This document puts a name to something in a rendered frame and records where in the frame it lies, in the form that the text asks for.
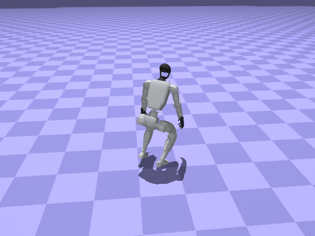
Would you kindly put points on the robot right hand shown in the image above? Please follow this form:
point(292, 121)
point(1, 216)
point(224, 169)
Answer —
point(181, 122)

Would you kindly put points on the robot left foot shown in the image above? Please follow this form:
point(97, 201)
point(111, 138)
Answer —
point(142, 155)

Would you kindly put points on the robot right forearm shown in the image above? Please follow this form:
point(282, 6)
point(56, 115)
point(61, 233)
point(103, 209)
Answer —
point(179, 111)

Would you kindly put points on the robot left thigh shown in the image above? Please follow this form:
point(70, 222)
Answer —
point(140, 121)

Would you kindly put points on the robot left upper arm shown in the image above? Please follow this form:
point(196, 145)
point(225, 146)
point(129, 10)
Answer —
point(145, 89)

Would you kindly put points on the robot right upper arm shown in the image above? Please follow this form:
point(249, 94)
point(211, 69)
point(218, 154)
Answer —
point(175, 94)

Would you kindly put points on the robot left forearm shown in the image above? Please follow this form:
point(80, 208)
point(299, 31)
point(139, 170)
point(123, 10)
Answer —
point(144, 104)

